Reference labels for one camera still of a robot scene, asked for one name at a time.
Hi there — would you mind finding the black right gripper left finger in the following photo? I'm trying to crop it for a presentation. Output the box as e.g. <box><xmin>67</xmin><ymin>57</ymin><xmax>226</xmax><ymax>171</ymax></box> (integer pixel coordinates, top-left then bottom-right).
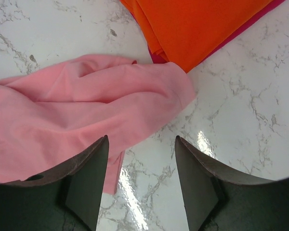
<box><xmin>0</xmin><ymin>136</ymin><xmax>109</xmax><ymax>231</ymax></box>

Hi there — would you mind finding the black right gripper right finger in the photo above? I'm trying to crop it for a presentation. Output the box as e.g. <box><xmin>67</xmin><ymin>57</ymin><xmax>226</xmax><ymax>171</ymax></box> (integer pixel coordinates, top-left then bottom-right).
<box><xmin>175</xmin><ymin>137</ymin><xmax>289</xmax><ymax>231</ymax></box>

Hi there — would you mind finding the pink t-shirt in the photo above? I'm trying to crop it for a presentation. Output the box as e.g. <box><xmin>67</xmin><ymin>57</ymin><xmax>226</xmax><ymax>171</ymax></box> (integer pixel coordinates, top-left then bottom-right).
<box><xmin>0</xmin><ymin>54</ymin><xmax>196</xmax><ymax>194</ymax></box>

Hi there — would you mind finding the folded magenta t-shirt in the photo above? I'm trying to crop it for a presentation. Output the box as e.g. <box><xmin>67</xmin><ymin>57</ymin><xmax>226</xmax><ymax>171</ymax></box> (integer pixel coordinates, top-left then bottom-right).
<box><xmin>127</xmin><ymin>0</ymin><xmax>287</xmax><ymax>64</ymax></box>

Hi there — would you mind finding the folded orange t-shirt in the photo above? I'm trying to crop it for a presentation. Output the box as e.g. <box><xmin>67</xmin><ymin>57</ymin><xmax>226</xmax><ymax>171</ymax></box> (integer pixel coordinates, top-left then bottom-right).
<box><xmin>120</xmin><ymin>0</ymin><xmax>275</xmax><ymax>74</ymax></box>

